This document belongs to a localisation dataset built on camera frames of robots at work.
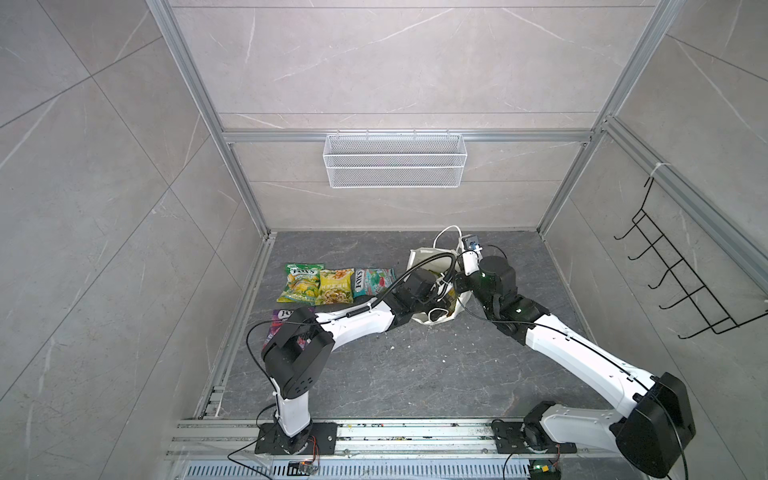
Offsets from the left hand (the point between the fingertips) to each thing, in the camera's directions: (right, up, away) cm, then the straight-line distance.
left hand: (449, 290), depth 85 cm
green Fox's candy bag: (-48, +1, +15) cm, 50 cm away
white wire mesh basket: (-17, +43, +16) cm, 49 cm away
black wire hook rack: (+48, +2, -20) cm, 53 cm away
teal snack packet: (-23, +1, +15) cm, 28 cm away
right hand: (+1, +10, -6) cm, 12 cm away
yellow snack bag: (-36, 0, +13) cm, 38 cm away
